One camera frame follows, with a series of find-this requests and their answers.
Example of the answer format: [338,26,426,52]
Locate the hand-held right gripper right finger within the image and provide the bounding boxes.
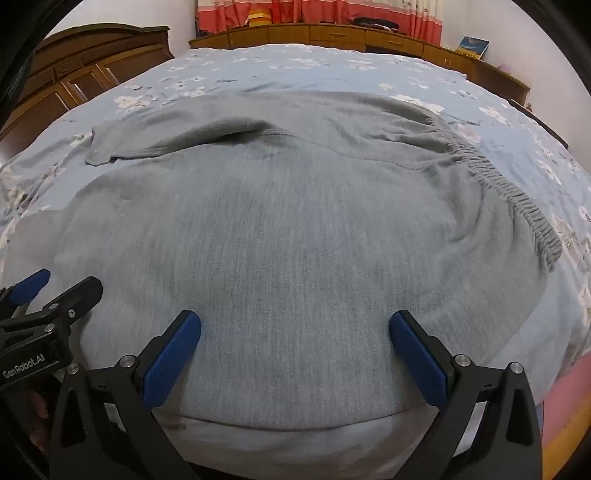
[389,310,543,480]

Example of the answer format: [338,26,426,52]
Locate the blue floral bed cover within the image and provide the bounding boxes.
[0,42,591,462]

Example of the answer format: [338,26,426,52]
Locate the grey pants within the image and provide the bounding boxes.
[51,90,563,432]

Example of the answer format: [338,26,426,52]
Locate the brown wooden wardrobe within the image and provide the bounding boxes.
[0,23,176,144]

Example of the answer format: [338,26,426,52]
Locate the long wooden cabinet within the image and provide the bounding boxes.
[188,23,531,104]

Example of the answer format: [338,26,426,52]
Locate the dark folded clothes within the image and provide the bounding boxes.
[348,16,400,29]

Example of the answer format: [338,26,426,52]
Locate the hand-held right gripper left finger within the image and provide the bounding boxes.
[48,310,202,480]

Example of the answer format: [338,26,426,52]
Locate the red and cream curtain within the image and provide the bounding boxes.
[196,0,444,47]

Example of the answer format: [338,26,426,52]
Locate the dark wooden bed frame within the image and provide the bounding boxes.
[510,99,570,148]

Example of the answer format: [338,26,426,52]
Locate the pink mat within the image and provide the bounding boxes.
[540,369,591,457]

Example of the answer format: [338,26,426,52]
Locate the person's left hand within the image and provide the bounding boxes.
[23,388,51,450]

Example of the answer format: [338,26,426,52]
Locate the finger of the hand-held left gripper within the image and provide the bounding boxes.
[0,268,51,320]
[41,276,103,330]

